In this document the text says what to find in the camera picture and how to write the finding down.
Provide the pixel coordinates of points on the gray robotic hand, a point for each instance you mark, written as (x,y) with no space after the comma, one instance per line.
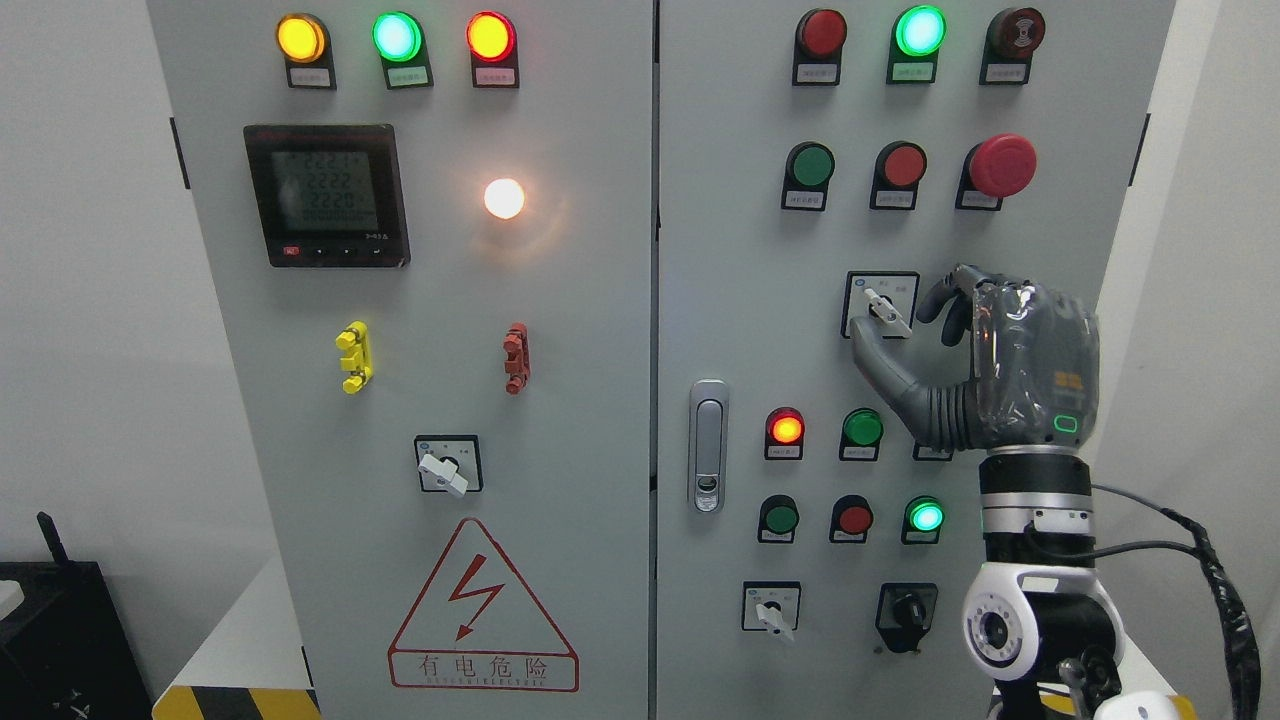
(1035,373)

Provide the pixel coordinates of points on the red indicator light top right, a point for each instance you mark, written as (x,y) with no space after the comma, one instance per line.
(819,40)

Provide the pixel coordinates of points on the lit red indicator middle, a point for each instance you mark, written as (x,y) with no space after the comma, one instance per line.
(784,434)

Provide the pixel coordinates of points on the yellow terminal connector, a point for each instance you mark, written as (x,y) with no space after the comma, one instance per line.
(355,359)

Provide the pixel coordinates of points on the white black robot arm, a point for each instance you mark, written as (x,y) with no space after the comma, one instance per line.
(1036,612)

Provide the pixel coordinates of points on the red push button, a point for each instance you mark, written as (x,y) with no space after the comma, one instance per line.
(851,520)
(899,167)

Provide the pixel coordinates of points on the gray rotary switch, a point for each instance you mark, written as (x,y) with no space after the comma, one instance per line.
(772,608)
(888,298)

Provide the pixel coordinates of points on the red terminal connector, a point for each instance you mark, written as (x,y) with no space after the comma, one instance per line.
(517,364)

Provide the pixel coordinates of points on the black key selector switch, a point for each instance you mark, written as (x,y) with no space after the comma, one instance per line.
(904,614)

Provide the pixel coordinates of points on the green indicator middle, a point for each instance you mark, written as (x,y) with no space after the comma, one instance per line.
(861,436)

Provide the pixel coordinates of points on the black digital power meter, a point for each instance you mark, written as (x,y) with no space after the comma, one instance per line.
(329,195)

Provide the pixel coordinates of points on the green indicator light top left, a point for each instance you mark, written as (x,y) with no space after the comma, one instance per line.
(403,54)

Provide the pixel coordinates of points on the green push button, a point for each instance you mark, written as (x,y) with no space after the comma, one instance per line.
(809,168)
(778,520)

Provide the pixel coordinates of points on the yellow indicator light top left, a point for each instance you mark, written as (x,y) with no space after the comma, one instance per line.
(305,45)

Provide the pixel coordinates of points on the green push button lower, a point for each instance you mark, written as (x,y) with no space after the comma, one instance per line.
(778,520)

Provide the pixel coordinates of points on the red orange indicator light top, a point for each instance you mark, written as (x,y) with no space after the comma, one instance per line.
(492,42)

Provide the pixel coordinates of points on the red electric danger warning sign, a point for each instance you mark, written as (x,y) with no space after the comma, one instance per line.
(476,625)

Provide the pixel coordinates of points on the gray electrical cabinet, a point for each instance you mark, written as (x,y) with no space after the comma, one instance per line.
(651,139)

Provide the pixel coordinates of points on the white glowing indicator light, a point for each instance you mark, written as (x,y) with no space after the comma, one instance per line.
(504,198)

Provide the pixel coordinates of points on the gray rotary switch left door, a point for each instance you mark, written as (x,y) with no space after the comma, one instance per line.
(449,464)

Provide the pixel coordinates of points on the green lit indicator top right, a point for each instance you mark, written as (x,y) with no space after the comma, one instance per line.
(915,42)

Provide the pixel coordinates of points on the red push button lower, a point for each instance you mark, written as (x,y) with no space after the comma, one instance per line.
(851,520)

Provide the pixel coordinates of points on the dark red buzzer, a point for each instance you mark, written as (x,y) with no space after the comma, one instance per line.
(1012,38)

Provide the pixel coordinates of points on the green push button upper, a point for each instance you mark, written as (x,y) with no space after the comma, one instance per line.
(809,168)

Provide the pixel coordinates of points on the lit green button lower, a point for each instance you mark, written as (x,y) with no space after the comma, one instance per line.
(922,521)

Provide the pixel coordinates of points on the red push button upper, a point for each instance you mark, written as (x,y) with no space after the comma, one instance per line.
(899,167)

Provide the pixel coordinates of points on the black device box with antenna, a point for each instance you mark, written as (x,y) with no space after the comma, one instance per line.
(64,654)

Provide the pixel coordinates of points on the red emergency stop button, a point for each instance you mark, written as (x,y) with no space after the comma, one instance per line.
(995,169)

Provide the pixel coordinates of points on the silver cabinet door handle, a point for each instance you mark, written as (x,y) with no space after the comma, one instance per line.
(705,453)

